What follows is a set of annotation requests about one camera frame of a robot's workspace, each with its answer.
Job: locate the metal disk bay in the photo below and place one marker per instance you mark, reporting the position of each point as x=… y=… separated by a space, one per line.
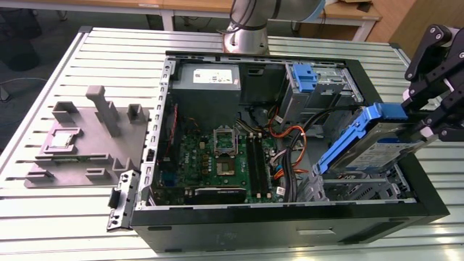
x=349 y=181

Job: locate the grey parts rack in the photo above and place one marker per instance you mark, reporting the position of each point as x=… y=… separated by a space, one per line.
x=94 y=146

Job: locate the hard disk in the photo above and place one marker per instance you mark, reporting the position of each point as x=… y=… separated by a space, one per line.
x=377 y=155

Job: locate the grey power supply unit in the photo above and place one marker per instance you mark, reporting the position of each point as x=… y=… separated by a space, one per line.
x=207 y=103

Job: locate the cardboard box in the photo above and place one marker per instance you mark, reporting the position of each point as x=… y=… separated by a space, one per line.
x=355 y=4

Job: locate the black graphics card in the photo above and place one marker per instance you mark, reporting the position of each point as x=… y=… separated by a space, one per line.
x=218 y=194

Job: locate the CPU socket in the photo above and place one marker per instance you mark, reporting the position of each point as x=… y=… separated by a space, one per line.
x=227 y=168

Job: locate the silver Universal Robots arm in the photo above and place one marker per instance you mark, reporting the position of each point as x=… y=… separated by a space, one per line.
x=247 y=38

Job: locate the green motherboard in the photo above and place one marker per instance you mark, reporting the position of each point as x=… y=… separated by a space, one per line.
x=195 y=160

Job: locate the wooden desk white frame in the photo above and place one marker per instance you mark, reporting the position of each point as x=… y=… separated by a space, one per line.
x=109 y=3
x=349 y=13

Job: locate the metal card retention bracket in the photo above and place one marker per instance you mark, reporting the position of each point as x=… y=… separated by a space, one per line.
x=125 y=195

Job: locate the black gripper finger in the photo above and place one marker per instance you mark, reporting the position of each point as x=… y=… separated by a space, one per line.
x=450 y=119
x=430 y=46

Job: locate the thin metal locking lever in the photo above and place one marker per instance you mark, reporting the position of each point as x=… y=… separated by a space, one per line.
x=238 y=146

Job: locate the black open PC case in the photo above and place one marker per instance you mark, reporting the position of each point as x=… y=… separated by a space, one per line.
x=254 y=231

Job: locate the black RAM slot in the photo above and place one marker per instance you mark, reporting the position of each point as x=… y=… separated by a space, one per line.
x=254 y=163
x=265 y=163

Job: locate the blue drive latch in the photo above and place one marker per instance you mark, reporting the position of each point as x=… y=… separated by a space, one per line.
x=305 y=79

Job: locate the brown wooden cabinet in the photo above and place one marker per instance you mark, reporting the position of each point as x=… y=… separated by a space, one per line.
x=417 y=16

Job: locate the black office chair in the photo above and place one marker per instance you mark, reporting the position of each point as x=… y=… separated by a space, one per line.
x=18 y=40

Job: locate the grey metal drive cage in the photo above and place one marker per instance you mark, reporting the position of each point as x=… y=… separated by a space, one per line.
x=298 y=106

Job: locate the silver CPU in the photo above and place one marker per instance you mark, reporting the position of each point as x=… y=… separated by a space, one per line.
x=59 y=141

